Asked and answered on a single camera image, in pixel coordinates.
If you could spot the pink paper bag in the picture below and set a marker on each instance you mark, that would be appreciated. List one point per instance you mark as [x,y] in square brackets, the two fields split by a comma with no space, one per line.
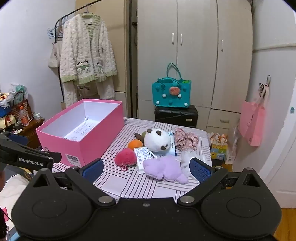
[252,125]

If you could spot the printed paper sheet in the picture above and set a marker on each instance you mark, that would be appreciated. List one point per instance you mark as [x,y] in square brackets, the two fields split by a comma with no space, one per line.
[81,131]

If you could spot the purple plush toy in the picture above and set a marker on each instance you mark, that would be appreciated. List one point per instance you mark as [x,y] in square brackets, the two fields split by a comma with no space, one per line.
[161,169]

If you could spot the beige tall cabinet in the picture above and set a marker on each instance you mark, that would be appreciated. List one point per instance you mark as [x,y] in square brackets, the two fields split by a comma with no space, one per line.
[118,34]

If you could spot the white refrigerator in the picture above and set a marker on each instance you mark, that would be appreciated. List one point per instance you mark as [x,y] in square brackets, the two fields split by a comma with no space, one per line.
[277,92]

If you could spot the beige wardrobe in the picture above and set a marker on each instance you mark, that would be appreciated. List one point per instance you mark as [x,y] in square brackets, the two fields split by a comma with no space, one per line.
[196,58]

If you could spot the orange soft ball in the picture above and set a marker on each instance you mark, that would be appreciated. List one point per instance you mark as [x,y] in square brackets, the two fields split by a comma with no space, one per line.
[134,145]

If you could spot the orange drink bottle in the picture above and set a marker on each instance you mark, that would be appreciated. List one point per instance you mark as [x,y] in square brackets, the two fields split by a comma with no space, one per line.
[24,117]

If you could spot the floral fabric scrunchie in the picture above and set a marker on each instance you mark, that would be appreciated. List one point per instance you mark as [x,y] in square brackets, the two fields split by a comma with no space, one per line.
[185,139]

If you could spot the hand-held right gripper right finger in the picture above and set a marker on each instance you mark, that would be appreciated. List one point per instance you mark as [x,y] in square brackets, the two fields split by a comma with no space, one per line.
[200,170]

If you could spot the pink cardboard box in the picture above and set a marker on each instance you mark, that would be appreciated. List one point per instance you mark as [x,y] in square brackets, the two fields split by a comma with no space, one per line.
[101,139]

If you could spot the white blue snack packet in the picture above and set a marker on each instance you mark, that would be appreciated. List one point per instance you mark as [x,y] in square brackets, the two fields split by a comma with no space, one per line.
[172,151]

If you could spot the canvas tote bag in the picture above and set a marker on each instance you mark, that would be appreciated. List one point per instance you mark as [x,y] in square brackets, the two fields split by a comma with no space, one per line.
[55,55]

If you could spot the white green plastic bag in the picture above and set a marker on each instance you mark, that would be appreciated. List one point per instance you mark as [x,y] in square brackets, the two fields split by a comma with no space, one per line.
[19,89]

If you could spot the wooden side table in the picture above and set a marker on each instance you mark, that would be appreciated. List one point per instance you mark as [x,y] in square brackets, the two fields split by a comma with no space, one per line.
[30,134]

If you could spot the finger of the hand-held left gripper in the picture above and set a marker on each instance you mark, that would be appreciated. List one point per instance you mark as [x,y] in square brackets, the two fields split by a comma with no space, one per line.
[56,157]
[18,139]

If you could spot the teal felt tote bag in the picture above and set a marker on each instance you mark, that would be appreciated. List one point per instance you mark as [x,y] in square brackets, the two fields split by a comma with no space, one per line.
[171,95]

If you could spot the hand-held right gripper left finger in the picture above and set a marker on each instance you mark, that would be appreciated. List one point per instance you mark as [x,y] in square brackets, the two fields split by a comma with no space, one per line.
[93,168]

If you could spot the brown paper bag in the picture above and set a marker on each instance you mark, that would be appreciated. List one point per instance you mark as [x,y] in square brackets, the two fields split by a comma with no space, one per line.
[63,106]

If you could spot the clear plastic bag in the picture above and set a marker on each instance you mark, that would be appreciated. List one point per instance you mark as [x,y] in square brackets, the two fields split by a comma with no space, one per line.
[233,148]

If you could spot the black clothes rack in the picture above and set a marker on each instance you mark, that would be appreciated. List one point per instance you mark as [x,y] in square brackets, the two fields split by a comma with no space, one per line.
[69,12]

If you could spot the striped tablecloth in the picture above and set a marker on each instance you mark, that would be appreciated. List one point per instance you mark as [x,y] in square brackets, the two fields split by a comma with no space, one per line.
[129,183]

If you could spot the wicker basket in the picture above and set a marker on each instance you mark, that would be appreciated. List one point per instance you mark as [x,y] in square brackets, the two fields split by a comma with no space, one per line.
[18,106]

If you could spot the cream fluffy pajama top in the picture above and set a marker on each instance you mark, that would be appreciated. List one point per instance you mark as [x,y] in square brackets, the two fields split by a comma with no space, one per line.
[85,51]

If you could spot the black suitcase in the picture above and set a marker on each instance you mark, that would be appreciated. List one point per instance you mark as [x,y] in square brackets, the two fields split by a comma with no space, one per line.
[175,115]

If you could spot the printed blanket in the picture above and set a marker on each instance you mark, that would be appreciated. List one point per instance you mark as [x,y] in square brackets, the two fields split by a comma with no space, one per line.
[11,192]

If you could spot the white tissue packet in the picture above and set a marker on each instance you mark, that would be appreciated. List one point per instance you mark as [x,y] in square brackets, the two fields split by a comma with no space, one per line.
[142,157]

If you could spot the white fluffy plush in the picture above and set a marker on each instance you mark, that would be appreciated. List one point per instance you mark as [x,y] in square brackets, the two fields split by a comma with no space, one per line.
[186,157]

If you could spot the colourful gift bag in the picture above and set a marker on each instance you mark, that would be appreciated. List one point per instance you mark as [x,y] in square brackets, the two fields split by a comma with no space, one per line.
[218,148]

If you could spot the pink mesh bath puff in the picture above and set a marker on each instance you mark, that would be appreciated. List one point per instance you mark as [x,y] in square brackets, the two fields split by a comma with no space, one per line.
[124,157]

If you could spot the panda plush toy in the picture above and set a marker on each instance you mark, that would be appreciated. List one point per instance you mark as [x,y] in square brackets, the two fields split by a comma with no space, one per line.
[157,140]

